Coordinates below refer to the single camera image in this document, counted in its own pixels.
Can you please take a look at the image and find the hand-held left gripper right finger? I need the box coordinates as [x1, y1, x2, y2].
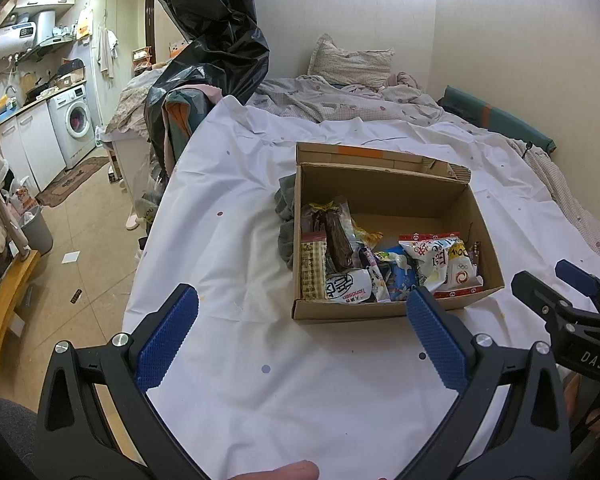
[395, 285, 573, 480]

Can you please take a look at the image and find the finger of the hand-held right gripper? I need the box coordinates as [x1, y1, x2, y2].
[555, 259, 600, 313]
[511, 270, 581, 341]

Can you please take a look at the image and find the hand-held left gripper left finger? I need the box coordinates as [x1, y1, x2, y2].
[35, 283, 206, 480]

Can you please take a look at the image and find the brown white snack bar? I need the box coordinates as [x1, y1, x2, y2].
[467, 239, 483, 276]

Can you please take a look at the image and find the blue popcorn bag green lettering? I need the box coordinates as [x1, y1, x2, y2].
[380, 246, 422, 302]

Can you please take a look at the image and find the white pouch with red label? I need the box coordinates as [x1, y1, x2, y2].
[398, 233, 484, 297]

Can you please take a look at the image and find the dark blue white snack bar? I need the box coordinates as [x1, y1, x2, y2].
[362, 246, 392, 304]

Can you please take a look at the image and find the white packet with black characters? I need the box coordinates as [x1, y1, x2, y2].
[325, 269, 372, 305]

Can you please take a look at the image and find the yellow printed snack bag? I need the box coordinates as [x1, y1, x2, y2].
[352, 217, 383, 248]

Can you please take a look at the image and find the clear-wrapped chocolate cake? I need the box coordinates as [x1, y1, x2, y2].
[301, 204, 327, 237]
[322, 209, 356, 272]

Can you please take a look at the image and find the beige cracker bar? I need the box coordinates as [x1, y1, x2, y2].
[300, 234, 328, 301]

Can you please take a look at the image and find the brown cardboard box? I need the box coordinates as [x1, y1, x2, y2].
[292, 141, 506, 325]

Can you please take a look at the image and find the person's right hand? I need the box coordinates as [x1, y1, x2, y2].
[565, 375, 600, 436]

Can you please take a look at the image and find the person's left hand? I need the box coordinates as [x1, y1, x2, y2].
[224, 460, 321, 480]

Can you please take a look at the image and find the clear plastic bag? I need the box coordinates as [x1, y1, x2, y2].
[132, 170, 163, 221]

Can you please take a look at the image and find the grey cloth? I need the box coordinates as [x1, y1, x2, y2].
[276, 175, 302, 266]

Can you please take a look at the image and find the grey trash bin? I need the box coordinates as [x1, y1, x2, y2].
[19, 207, 54, 256]

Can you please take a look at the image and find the yellow wooden stool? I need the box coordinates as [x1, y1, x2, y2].
[0, 247, 42, 376]

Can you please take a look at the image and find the brown patterned rug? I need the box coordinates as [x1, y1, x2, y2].
[35, 156, 110, 208]

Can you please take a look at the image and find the green mat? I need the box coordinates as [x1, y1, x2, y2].
[437, 85, 557, 153]

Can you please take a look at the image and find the person's grey clothing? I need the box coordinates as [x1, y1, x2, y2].
[0, 394, 81, 480]

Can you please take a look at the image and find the green orange clothes pile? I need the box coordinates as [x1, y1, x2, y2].
[161, 85, 223, 176]

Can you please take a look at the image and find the white kitchen cabinet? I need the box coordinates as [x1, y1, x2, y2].
[0, 102, 67, 192]

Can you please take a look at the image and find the white washing machine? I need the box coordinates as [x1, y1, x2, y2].
[47, 85, 97, 170]

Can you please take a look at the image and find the patterned pillow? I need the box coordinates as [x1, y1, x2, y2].
[307, 34, 396, 90]

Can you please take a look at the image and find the white hanging towel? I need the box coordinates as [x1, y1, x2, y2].
[97, 27, 119, 78]

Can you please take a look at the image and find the black plastic bag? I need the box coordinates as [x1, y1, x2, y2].
[147, 0, 271, 161]

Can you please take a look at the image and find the white water heater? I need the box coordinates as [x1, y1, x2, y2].
[0, 10, 57, 63]

